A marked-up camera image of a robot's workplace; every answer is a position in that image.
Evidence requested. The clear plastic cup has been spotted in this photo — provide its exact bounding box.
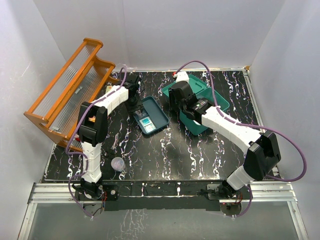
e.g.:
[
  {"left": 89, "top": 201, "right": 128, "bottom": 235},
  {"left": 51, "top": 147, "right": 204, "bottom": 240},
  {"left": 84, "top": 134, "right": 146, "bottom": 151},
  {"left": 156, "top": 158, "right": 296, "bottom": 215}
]
[{"left": 111, "top": 157, "right": 126, "bottom": 172}]

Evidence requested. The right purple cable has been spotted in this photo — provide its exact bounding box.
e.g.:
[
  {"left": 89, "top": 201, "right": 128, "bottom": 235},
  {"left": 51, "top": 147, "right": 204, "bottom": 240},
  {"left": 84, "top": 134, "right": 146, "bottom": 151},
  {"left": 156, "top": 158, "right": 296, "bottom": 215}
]
[{"left": 174, "top": 60, "right": 308, "bottom": 218}]

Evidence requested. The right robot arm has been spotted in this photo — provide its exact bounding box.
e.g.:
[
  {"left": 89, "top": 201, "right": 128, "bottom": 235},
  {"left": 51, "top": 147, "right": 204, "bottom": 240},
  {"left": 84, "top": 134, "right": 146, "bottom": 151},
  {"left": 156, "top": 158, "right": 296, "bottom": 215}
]
[{"left": 168, "top": 81, "right": 281, "bottom": 199}]

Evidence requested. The purple cable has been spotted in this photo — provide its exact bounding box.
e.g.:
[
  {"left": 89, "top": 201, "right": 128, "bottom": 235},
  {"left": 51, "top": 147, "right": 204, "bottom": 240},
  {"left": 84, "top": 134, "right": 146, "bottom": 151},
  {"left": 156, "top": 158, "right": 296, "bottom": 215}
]
[
  {"left": 174, "top": 60, "right": 308, "bottom": 218},
  {"left": 65, "top": 66, "right": 127, "bottom": 218}
]

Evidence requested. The white small box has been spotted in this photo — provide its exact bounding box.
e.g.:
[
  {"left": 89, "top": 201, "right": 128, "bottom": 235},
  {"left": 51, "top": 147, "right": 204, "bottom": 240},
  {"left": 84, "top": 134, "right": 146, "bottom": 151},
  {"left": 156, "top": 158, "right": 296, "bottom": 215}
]
[{"left": 106, "top": 85, "right": 112, "bottom": 92}]

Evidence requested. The teal white wipe packet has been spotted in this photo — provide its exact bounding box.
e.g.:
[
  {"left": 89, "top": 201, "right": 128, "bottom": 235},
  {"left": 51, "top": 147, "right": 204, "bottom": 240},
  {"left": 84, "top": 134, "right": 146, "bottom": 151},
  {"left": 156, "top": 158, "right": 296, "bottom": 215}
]
[{"left": 140, "top": 116, "right": 156, "bottom": 134}]

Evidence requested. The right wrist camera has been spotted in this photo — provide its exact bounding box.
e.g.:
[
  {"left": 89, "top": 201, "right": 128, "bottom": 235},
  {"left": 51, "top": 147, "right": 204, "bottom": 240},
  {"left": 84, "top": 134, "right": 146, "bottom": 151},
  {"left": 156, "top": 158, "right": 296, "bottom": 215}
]
[{"left": 172, "top": 71, "right": 189, "bottom": 83}]

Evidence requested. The blue divided tray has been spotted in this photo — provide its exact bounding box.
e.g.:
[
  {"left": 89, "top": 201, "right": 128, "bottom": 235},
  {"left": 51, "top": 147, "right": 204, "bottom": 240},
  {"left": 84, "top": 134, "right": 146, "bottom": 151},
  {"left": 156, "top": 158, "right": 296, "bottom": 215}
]
[{"left": 133, "top": 96, "right": 170, "bottom": 136}]

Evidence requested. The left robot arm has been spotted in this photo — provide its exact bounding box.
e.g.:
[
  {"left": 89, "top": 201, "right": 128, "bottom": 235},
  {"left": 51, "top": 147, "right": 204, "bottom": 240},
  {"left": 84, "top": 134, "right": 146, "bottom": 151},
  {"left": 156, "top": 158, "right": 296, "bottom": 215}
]
[{"left": 72, "top": 75, "right": 144, "bottom": 200}]

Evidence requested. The small clear bag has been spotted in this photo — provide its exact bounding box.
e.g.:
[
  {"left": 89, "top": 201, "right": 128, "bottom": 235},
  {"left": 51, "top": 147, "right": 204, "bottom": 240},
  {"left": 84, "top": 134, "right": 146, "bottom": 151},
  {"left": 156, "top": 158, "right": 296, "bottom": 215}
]
[{"left": 134, "top": 109, "right": 147, "bottom": 121}]

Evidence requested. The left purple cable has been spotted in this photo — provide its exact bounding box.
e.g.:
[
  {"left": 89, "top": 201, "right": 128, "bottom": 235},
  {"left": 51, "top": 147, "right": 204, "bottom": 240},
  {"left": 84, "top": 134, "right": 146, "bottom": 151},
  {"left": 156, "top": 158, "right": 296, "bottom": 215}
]
[{"left": 65, "top": 66, "right": 127, "bottom": 218}]

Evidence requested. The green medicine box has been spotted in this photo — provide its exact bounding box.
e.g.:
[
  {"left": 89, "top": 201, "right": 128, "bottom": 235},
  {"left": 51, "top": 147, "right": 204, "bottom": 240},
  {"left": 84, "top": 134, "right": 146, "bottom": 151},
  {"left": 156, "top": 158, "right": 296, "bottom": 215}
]
[{"left": 161, "top": 74, "right": 230, "bottom": 137}]

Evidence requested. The orange wooden shelf rack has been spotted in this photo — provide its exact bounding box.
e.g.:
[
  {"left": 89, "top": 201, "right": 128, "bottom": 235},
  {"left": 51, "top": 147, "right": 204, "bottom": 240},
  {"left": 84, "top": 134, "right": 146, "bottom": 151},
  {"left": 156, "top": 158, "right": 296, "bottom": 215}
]
[{"left": 24, "top": 38, "right": 117, "bottom": 148}]

